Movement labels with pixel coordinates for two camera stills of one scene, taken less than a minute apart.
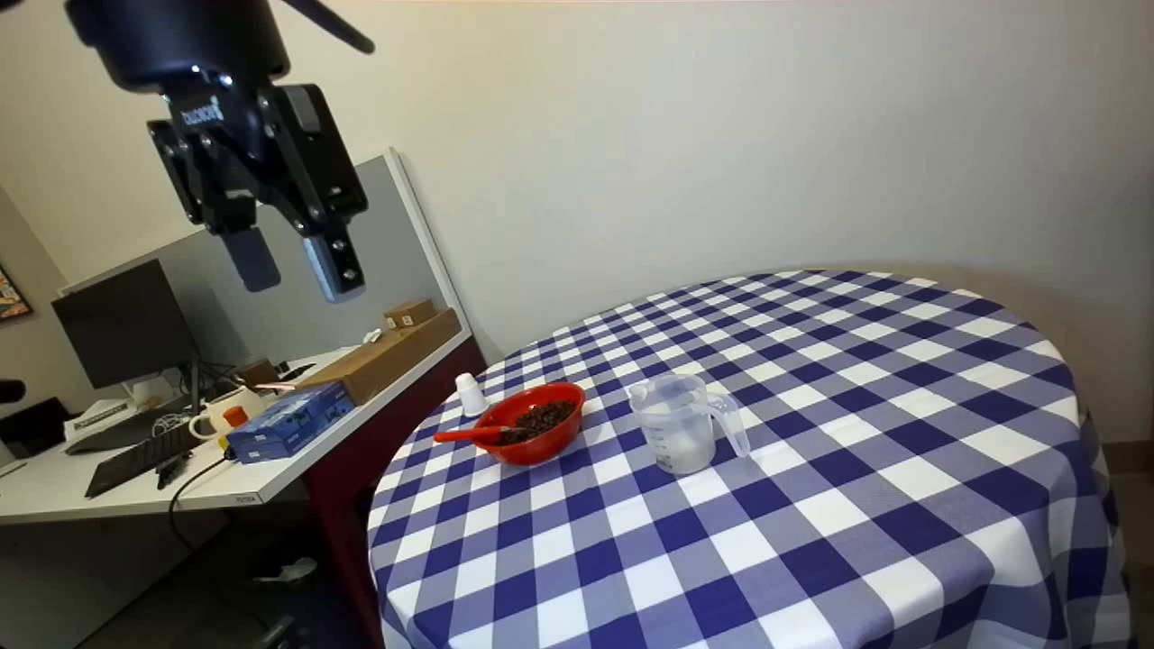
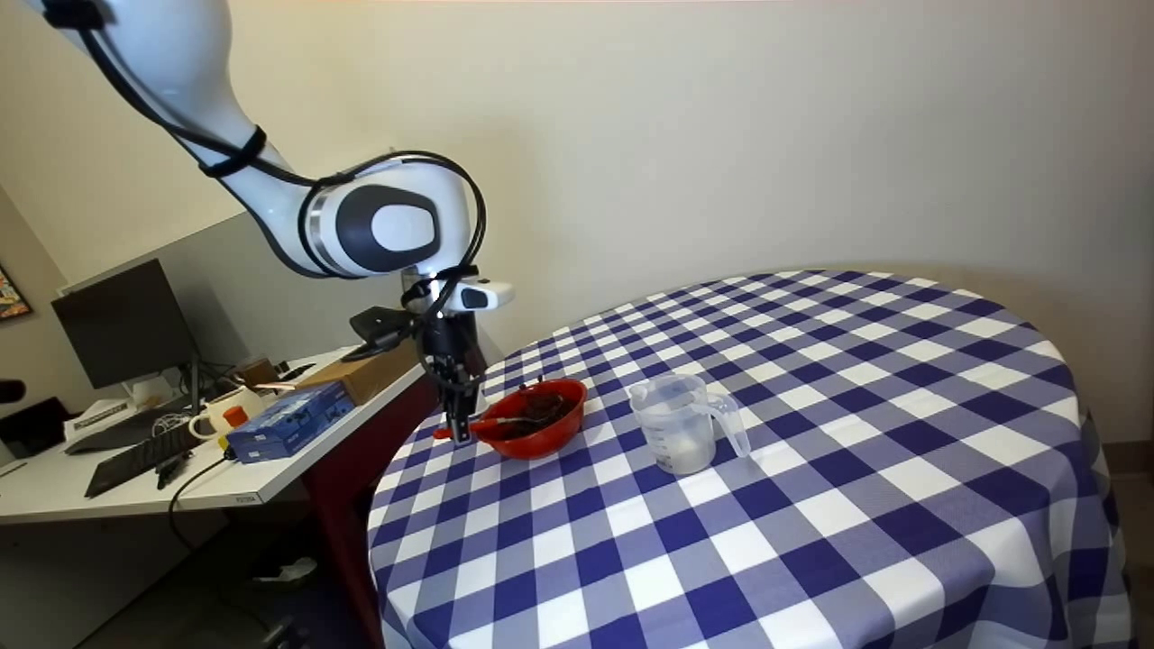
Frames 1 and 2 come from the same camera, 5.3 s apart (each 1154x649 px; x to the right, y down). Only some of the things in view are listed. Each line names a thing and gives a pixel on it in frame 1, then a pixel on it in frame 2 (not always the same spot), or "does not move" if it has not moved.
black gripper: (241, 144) to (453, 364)
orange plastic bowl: (534, 423) does not move
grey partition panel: (240, 326) does not move
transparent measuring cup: (678, 421) does not move
